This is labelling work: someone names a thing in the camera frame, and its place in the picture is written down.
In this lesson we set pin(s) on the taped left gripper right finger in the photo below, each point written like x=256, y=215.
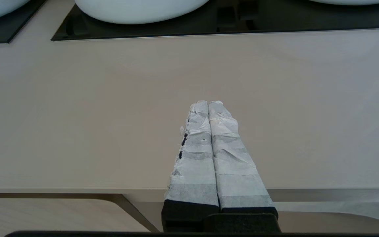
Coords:
x=239, y=177

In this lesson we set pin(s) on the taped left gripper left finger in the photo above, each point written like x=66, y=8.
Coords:
x=194, y=171

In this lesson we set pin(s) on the small round white pot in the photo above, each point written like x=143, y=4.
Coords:
x=350, y=1

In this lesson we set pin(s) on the black glass cooktop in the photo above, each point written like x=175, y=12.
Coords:
x=2, y=33
x=275, y=19

